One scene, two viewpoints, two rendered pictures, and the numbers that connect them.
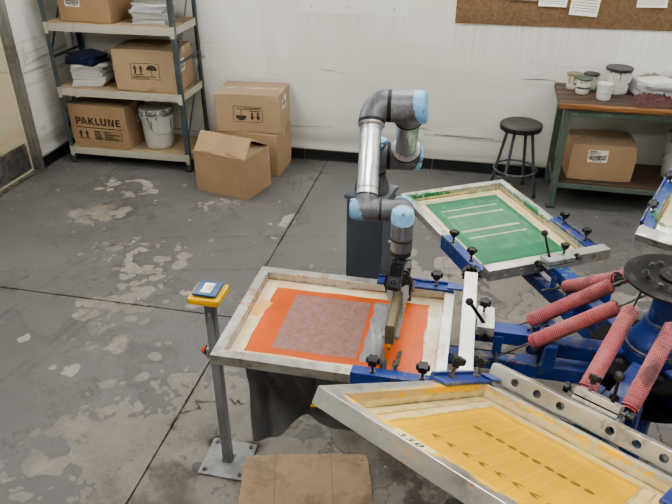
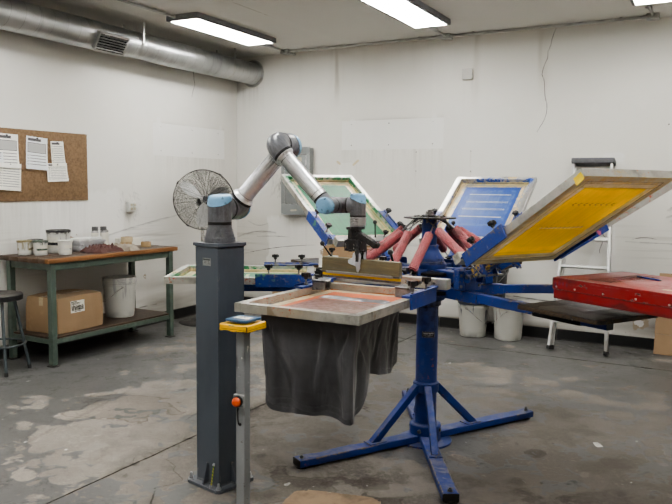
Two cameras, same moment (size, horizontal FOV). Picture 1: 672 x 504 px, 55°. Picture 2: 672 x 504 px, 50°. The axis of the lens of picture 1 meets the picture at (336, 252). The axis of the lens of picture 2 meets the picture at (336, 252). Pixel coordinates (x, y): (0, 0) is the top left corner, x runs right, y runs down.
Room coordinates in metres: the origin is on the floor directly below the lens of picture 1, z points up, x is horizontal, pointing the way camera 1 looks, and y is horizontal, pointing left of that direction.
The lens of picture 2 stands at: (1.04, 2.99, 1.48)
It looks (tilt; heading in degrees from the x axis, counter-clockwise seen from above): 5 degrees down; 287
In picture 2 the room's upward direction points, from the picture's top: 1 degrees clockwise
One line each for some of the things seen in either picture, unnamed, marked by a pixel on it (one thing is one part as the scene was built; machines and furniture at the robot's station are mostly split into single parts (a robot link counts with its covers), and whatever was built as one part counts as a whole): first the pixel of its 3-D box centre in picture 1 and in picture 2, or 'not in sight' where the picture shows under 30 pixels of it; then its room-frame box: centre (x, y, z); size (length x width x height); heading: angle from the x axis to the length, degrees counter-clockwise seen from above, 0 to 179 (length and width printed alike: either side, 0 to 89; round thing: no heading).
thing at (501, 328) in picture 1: (500, 332); not in sight; (1.80, -0.57, 1.02); 0.17 x 0.06 x 0.05; 78
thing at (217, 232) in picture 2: (372, 179); (219, 231); (2.58, -0.16, 1.25); 0.15 x 0.15 x 0.10
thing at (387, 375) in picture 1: (396, 381); (419, 297); (1.60, -0.20, 0.98); 0.30 x 0.05 x 0.07; 78
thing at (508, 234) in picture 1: (509, 221); (270, 259); (2.56, -0.77, 1.05); 1.08 x 0.61 x 0.23; 18
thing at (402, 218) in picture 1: (402, 223); (357, 205); (1.90, -0.22, 1.39); 0.09 x 0.08 x 0.11; 174
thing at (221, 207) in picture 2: (374, 154); (220, 207); (2.57, -0.16, 1.37); 0.13 x 0.12 x 0.14; 84
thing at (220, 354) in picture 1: (341, 323); (340, 300); (1.92, -0.02, 0.97); 0.79 x 0.58 x 0.04; 78
